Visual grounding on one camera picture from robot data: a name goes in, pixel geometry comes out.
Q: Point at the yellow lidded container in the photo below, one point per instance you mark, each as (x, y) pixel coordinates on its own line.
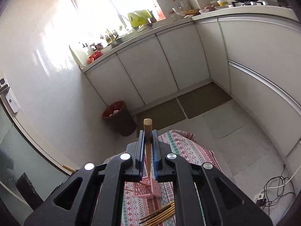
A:
(222, 3)

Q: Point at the dark box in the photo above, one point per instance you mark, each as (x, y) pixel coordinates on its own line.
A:
(29, 190)

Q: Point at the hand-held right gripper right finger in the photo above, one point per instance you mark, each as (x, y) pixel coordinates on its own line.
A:
(155, 150)

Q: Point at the bundle of bamboo chopsticks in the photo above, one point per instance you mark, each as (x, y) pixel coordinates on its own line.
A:
(162, 213)

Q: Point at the white cutting board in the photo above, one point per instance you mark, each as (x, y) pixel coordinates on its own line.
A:
(78, 55)

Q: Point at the yellow-green container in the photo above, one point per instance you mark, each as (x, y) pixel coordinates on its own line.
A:
(138, 17)

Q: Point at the patterned tablecloth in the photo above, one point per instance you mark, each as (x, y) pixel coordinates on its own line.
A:
(188, 150)

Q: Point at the single bamboo chopstick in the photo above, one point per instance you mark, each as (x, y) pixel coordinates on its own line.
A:
(148, 134)

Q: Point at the frosted glass door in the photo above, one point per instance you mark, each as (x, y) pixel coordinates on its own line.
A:
(14, 150)

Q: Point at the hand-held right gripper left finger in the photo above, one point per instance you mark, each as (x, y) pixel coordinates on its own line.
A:
(141, 150)

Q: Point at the pink plastic utensil basket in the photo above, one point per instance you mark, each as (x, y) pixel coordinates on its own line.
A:
(145, 188)

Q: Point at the red bowl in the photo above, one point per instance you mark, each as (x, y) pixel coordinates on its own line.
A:
(95, 57)

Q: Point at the white kitchen cabinets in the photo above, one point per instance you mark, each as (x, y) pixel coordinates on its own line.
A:
(145, 63)

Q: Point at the gas stove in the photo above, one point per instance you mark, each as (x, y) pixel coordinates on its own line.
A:
(249, 3)

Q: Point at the brown trash bin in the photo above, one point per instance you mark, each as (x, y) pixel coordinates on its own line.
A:
(124, 122)

